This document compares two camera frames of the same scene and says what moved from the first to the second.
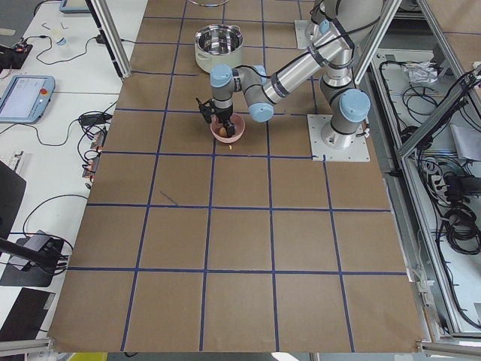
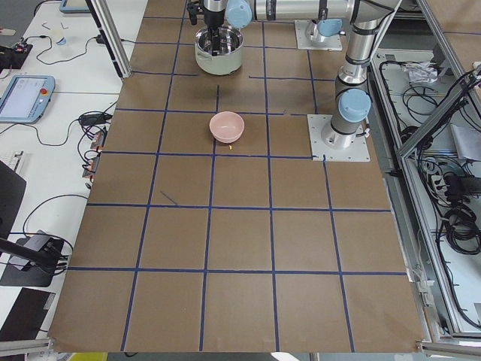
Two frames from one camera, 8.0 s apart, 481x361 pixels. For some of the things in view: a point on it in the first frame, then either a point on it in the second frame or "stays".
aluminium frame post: (106, 24) stays
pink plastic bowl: (238, 122) stays
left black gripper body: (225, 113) → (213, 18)
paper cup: (62, 41) stays
